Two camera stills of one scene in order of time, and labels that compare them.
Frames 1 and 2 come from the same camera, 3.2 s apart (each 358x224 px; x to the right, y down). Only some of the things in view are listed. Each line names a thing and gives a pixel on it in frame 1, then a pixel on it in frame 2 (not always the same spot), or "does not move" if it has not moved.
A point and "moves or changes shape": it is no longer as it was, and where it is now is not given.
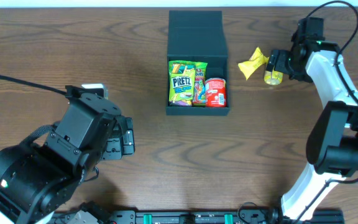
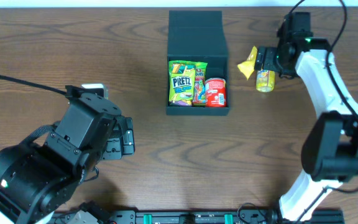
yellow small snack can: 273,78 moves or changes shape
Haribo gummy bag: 201,70 does not move
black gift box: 199,36 does not move
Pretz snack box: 181,83 does not move
